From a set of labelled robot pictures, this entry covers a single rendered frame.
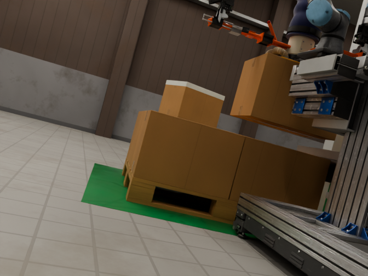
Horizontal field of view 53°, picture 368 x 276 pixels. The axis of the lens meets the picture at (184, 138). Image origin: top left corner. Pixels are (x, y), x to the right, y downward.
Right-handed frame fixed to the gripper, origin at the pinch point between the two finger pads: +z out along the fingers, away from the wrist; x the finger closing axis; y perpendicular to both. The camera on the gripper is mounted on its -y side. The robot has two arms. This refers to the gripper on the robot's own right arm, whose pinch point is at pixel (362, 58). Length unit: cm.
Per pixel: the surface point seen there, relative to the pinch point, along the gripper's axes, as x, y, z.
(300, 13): -20.4, 37.9, -22.5
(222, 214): -6, 60, 115
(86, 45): -533, 222, -46
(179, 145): -6, 97, 80
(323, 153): -24, -5, 62
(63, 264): 97, 141, 119
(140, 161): -6, 117, 94
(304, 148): -50, -5, 61
